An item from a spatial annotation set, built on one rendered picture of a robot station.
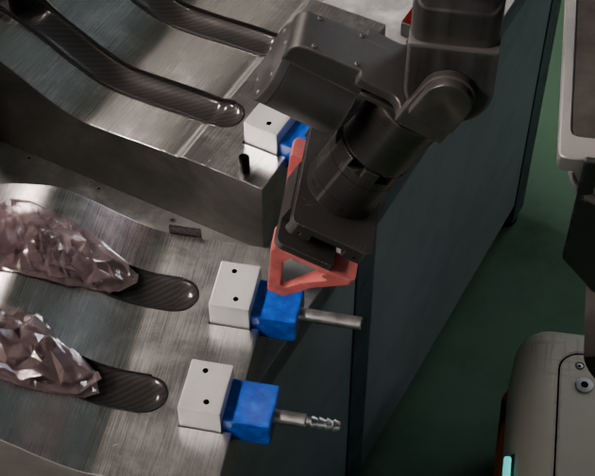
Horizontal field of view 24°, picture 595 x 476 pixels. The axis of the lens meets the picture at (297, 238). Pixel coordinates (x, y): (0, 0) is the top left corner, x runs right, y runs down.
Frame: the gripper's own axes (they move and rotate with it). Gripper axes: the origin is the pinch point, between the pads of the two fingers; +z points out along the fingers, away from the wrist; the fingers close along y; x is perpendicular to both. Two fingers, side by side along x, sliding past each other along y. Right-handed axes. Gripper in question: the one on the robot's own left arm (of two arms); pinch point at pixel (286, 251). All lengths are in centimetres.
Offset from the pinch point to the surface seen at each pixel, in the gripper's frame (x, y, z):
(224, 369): 1.0, 3.9, 12.4
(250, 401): 3.8, 5.8, 12.4
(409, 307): 39, -50, 57
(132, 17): -15.0, -37.1, 18.8
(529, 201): 69, -100, 76
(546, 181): 72, -105, 75
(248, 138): -1.8, -21.4, 11.8
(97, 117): -14.8, -23.4, 20.0
